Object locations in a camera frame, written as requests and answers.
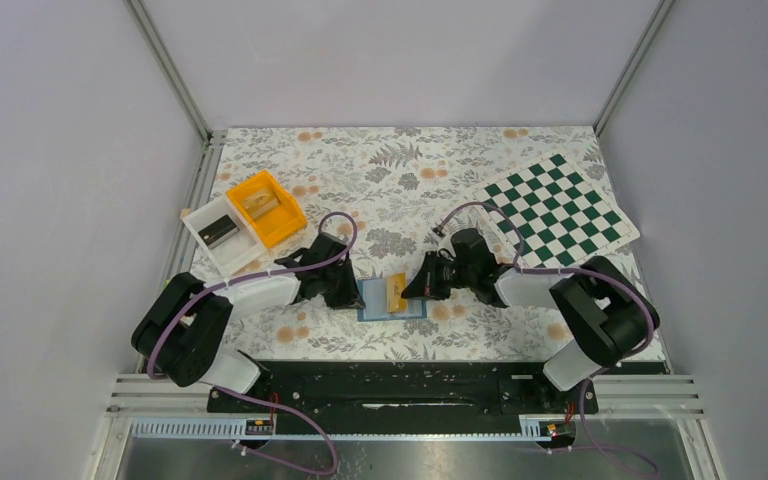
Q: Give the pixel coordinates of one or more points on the blue card holder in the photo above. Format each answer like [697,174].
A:
[383,303]

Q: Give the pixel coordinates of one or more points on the floral table mat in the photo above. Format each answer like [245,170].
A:
[389,186]

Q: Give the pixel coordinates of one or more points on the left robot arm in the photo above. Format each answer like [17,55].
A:
[187,322]

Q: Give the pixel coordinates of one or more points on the item in orange bin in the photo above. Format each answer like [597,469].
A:
[260,202]

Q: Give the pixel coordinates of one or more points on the black item in white bin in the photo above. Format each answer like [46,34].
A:
[218,231]

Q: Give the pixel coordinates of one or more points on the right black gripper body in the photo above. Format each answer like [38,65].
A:
[434,277]

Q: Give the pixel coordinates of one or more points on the gold credit card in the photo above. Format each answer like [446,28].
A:
[395,285]

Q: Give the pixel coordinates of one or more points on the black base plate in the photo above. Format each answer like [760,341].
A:
[403,398]

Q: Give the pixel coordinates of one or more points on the white plastic bin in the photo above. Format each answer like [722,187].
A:
[235,253]

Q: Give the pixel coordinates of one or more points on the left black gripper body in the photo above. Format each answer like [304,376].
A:
[342,283]

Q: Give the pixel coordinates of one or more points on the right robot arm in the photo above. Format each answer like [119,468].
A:
[608,318]

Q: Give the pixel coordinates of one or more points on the green white chessboard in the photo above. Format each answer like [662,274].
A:
[552,214]

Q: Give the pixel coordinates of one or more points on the orange plastic bin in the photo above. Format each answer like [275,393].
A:
[271,210]

